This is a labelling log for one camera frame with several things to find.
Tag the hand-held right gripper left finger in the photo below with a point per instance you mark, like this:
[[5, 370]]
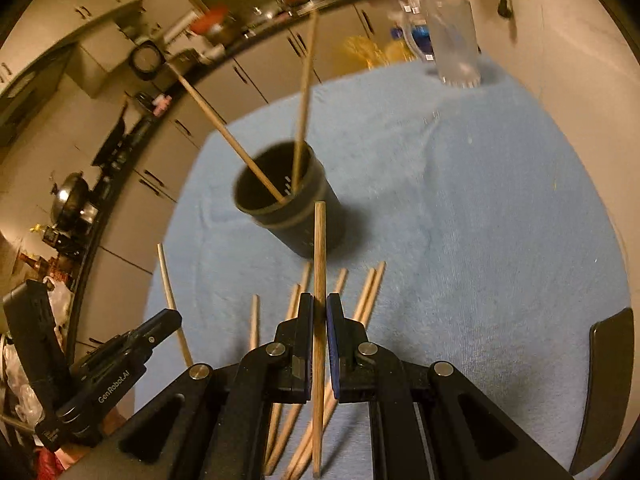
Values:
[[307, 345]]

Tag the black chair back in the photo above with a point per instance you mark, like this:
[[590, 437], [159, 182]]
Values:
[[607, 385]]

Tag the black frying pan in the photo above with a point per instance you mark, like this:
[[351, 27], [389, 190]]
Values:
[[120, 135]]

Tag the yellow plastic bag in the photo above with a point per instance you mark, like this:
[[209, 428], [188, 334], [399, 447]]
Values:
[[365, 50]]

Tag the blue terry towel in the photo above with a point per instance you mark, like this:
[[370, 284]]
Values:
[[475, 210]]

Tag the blue plastic item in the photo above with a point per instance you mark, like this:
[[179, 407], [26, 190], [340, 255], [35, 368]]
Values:
[[415, 37]]

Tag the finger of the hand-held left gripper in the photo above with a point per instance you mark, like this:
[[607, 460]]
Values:
[[150, 335]]

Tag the white plastic bag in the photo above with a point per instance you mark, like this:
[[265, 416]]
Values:
[[60, 300]]

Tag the pink small container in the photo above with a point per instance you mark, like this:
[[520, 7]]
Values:
[[162, 103]]

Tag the black plastic utensil cup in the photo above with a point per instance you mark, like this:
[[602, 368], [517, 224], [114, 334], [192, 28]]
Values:
[[300, 220]]

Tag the metal pot with lid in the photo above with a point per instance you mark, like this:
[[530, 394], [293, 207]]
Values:
[[72, 197]]

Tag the clear plastic cup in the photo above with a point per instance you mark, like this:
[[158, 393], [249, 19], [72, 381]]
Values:
[[452, 40]]

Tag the single wooden chopstick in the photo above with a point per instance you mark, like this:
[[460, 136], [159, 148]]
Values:
[[170, 295], [220, 127], [305, 100], [319, 250]]

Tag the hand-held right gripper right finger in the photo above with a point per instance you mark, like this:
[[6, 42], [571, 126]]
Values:
[[334, 345]]

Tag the bunch of wooden chopsticks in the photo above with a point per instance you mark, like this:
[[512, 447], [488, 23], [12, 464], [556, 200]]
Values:
[[367, 292]]

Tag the red bowl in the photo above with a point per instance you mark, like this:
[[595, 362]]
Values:
[[209, 19]]

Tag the black round clock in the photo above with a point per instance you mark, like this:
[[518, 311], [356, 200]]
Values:
[[145, 60]]

